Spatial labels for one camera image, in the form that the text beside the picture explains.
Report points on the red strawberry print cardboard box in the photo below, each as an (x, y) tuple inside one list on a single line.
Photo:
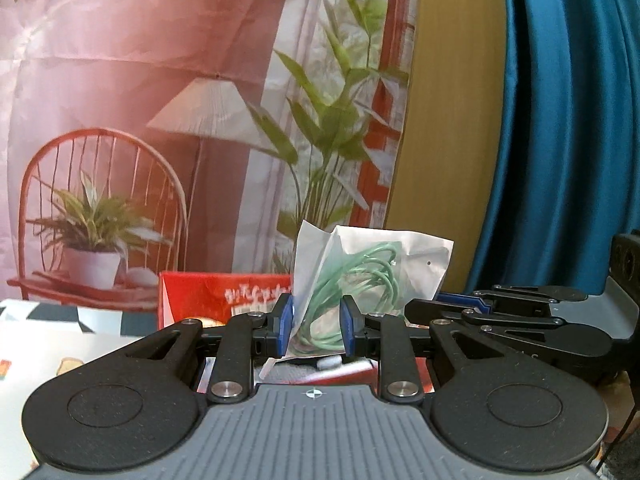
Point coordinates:
[(200, 295)]

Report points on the white printed tablecloth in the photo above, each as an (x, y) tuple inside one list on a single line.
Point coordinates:
[(50, 345)]

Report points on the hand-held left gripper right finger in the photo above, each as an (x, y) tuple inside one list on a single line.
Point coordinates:
[(348, 327)]

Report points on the orange round object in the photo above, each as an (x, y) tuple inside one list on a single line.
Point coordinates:
[(207, 321)]

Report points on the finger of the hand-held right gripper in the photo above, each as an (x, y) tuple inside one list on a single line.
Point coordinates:
[(435, 310), (525, 294)]

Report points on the teal curtain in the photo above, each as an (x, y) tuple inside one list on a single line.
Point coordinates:
[(560, 135)]

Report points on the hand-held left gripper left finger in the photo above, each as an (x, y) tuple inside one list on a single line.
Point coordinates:
[(283, 327)]

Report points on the yellow wooden panel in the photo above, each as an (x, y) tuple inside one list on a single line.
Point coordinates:
[(450, 135)]

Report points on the printed room scene backdrop cloth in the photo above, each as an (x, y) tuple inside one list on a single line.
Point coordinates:
[(125, 60)]

